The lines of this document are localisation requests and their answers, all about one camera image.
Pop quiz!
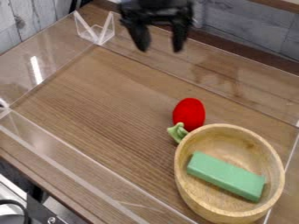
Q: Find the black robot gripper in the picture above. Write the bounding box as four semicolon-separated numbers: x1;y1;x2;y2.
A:
117;0;193;53

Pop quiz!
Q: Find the light wooden bowl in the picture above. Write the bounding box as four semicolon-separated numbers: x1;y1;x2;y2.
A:
173;123;285;224

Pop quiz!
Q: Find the black cable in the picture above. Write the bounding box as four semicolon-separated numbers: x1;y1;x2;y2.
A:
0;199;30;224

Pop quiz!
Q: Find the clear acrylic enclosure wall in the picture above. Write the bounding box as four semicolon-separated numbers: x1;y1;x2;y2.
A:
0;7;299;224

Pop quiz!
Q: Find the black metal stand bracket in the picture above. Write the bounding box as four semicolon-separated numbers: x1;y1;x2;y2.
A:
26;185;60;224

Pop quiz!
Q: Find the red plush strawberry fruit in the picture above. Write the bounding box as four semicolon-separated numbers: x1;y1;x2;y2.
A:
166;98;205;143

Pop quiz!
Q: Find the green rectangular block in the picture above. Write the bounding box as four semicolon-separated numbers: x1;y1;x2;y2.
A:
185;151;267;202

